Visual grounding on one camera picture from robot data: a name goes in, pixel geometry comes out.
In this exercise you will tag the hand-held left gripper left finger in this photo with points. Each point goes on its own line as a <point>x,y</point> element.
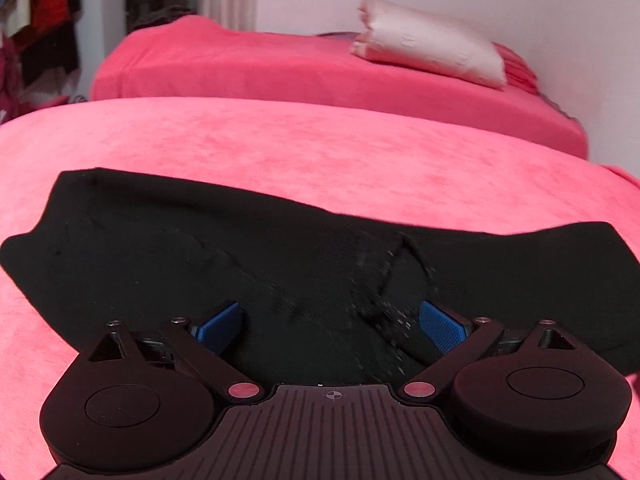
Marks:
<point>220,332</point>

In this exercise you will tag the magenta cloth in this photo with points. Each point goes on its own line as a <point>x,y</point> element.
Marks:
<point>9,80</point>

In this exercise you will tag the pale pink pillow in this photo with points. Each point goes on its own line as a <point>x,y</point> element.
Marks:
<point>430,45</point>

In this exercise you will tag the black knit pants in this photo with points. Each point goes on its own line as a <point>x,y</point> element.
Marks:
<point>200,250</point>

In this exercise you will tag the pink bed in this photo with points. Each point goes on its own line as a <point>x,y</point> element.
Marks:
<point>260,67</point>

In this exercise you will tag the pink fleece blanket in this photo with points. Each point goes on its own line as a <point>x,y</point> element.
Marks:
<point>310,150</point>

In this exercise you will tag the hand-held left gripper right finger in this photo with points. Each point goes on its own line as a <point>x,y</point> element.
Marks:
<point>442,332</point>

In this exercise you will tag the folded red blanket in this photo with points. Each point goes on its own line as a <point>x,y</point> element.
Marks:
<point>520,70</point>

